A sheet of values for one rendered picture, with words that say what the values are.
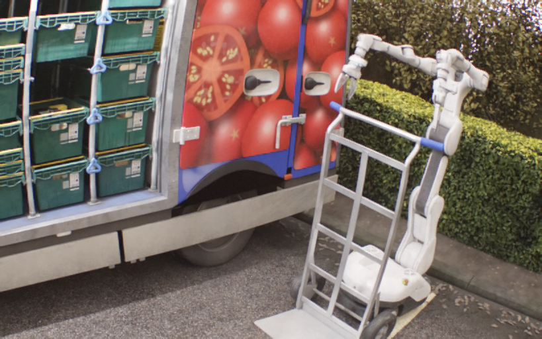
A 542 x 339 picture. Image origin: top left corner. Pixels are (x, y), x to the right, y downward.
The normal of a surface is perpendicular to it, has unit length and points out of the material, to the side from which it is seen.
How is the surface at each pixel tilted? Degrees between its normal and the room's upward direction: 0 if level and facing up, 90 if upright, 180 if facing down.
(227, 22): 90
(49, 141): 92
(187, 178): 90
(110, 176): 96
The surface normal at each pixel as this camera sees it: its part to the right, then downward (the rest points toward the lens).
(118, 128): 0.69, 0.32
